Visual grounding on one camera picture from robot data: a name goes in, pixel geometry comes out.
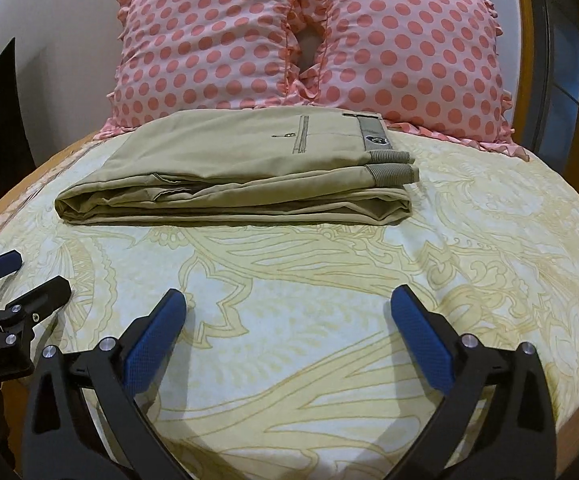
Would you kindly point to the yellow patterned bed sheet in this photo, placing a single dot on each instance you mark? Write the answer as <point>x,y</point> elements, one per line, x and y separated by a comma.
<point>319,310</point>

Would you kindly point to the pink polka dot pillow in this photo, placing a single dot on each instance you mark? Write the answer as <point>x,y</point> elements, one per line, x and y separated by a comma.
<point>409,55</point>
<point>204,45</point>

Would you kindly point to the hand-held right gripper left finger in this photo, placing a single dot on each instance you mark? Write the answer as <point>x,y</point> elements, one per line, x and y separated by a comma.
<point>154,340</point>

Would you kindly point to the khaki pants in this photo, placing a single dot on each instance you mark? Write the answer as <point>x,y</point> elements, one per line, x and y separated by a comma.
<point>239,170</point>

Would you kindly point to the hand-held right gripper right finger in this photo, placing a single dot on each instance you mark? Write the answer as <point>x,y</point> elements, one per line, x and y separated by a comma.
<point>422,342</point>

